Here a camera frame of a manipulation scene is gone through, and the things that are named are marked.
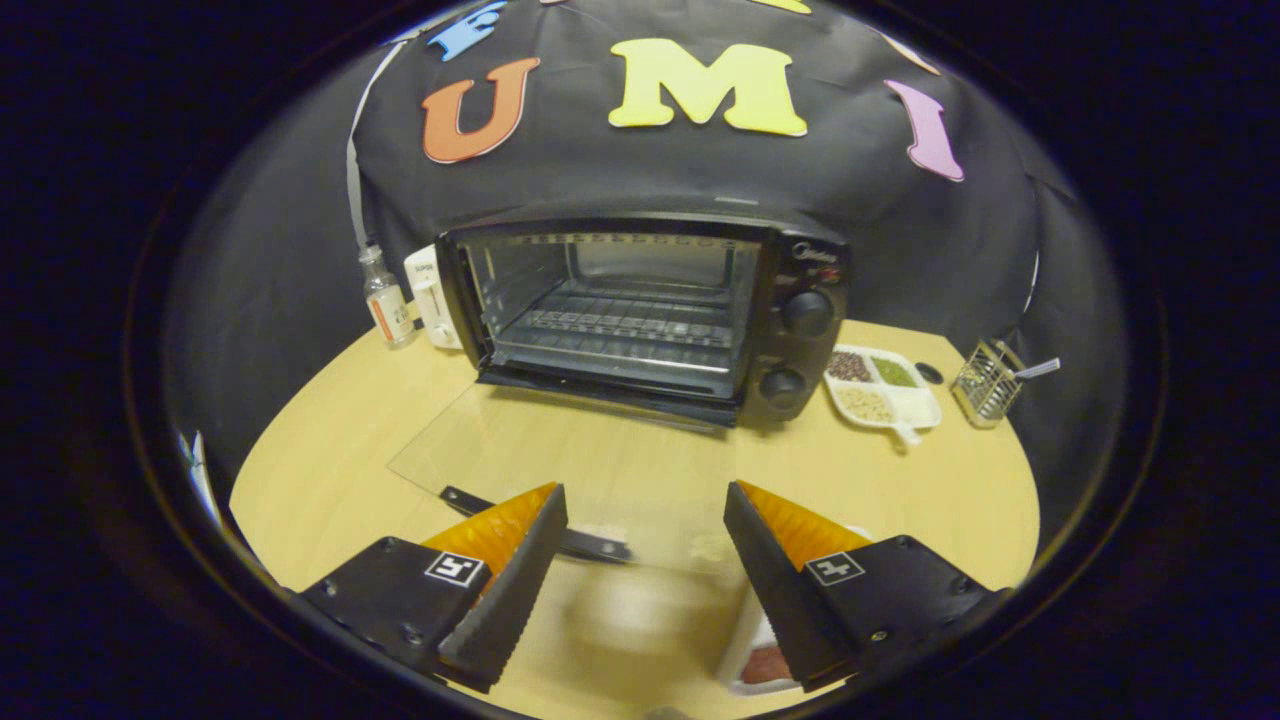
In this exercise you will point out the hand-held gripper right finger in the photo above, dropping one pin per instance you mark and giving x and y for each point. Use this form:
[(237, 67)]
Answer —
[(775, 590)]

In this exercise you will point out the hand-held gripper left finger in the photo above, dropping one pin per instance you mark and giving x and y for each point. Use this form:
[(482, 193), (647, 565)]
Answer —
[(515, 585)]

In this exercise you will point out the brown cooked meat piece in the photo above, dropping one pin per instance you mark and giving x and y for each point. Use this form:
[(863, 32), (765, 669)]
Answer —
[(765, 665)]

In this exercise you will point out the black toaster oven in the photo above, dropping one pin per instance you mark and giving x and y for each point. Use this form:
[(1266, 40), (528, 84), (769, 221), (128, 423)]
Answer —
[(795, 345)]

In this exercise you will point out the white pop-up toaster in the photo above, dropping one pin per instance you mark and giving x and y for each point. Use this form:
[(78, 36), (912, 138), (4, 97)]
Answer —
[(430, 300)]

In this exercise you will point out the white rectangular tray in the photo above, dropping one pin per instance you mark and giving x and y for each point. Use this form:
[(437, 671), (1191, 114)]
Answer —
[(748, 640)]

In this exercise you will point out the white divided dish with beans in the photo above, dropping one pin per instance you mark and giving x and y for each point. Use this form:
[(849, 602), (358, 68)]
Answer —
[(880, 395)]

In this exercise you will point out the small black round lid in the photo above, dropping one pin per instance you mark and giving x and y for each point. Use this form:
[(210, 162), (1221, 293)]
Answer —
[(929, 373)]

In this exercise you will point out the clear glass bottle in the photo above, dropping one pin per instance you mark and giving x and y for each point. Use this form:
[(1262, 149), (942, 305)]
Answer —
[(388, 305)]

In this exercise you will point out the black backdrop cloth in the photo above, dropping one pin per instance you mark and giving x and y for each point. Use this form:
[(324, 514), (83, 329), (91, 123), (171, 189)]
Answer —
[(640, 170)]

